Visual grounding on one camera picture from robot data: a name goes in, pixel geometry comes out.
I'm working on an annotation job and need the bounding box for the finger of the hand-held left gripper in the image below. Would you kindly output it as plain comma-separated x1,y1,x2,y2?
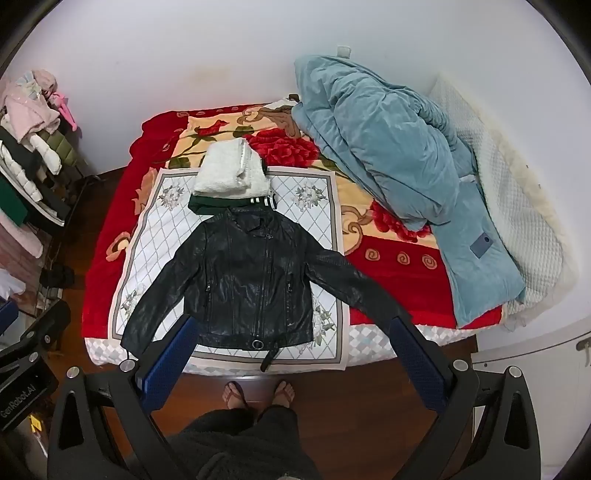
0,300,52,365

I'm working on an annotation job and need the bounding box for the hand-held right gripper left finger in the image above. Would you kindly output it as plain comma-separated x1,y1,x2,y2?
47,315,218,480

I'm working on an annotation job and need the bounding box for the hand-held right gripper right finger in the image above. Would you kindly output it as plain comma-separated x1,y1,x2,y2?
389,315,541,480

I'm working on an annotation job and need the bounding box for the black leather jacket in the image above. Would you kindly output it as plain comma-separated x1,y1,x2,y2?
120,206,414,372

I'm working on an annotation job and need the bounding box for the stack of folded clothes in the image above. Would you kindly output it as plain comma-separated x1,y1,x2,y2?
0,76,88,259

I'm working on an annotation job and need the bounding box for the person's left foot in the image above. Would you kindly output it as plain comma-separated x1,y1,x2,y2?
222,381,253,412

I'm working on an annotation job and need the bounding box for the person's foot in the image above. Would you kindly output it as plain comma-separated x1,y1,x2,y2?
222,381,253,412
265,379,295,409

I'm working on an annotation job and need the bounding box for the person's dark fluffy clothing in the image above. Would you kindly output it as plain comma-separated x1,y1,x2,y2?
167,404,322,480

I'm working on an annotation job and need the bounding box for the person's right foot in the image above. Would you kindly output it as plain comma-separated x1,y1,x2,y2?
265,379,295,409

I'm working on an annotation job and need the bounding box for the white diamond-pattern mat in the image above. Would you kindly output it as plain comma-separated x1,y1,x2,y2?
108,167,349,372

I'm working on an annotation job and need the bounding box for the green garment with striped cuff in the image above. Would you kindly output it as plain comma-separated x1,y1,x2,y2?
188,193,278,216

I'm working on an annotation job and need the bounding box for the red floral blanket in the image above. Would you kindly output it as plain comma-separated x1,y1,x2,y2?
82,99,504,366

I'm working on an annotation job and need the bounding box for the white quilted blanket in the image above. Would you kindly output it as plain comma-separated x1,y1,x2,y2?
427,74,580,332

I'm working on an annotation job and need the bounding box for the white fleece garment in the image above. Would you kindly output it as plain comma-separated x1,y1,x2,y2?
193,138,271,197

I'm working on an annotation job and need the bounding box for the blue-grey comforter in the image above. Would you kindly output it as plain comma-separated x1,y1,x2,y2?
292,54,527,329

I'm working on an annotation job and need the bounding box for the pink garment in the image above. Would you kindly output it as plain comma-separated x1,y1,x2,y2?
28,69,78,131

